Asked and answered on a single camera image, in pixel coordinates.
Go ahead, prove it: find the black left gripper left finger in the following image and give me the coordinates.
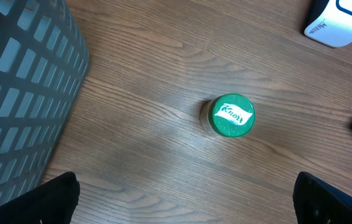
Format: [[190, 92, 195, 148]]
[[0, 172, 80, 224]]

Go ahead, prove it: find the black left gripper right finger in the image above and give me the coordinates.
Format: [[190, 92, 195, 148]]
[[292, 172, 352, 224]]

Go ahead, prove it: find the green lid white jar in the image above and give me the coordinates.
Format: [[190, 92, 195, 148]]
[[200, 93, 256, 138]]

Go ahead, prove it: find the white barcode scanner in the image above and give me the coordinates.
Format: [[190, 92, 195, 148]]
[[303, 0, 352, 48]]

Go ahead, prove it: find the grey plastic basket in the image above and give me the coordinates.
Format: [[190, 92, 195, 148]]
[[0, 0, 90, 206]]

